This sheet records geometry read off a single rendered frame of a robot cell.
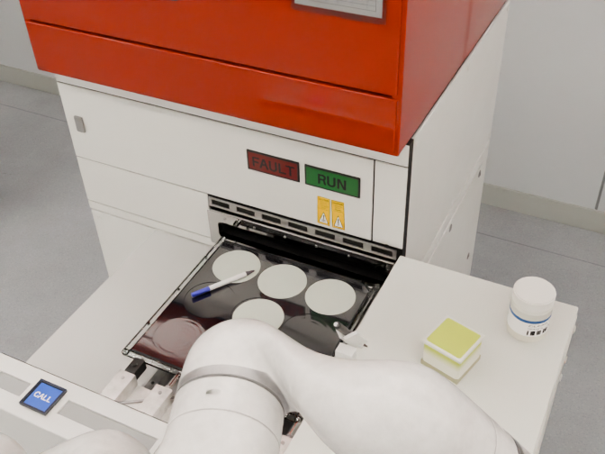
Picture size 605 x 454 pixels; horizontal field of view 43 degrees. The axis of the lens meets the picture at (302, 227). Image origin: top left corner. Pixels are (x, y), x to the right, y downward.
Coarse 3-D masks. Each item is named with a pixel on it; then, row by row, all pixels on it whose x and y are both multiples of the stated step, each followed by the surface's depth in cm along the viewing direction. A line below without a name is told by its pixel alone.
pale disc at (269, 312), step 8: (240, 304) 152; (248, 304) 152; (256, 304) 152; (264, 304) 152; (272, 304) 151; (240, 312) 150; (248, 312) 150; (256, 312) 150; (264, 312) 150; (272, 312) 150; (280, 312) 150; (264, 320) 148; (272, 320) 148; (280, 320) 148
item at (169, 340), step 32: (192, 288) 156; (224, 288) 156; (256, 288) 155; (160, 320) 149; (192, 320) 149; (224, 320) 149; (288, 320) 148; (320, 320) 148; (352, 320) 148; (160, 352) 143; (320, 352) 142
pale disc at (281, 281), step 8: (264, 272) 159; (272, 272) 159; (280, 272) 159; (288, 272) 159; (296, 272) 159; (264, 280) 157; (272, 280) 157; (280, 280) 157; (288, 280) 157; (296, 280) 157; (304, 280) 157; (264, 288) 155; (272, 288) 155; (280, 288) 155; (288, 288) 155; (296, 288) 155; (272, 296) 153; (280, 296) 153; (288, 296) 153
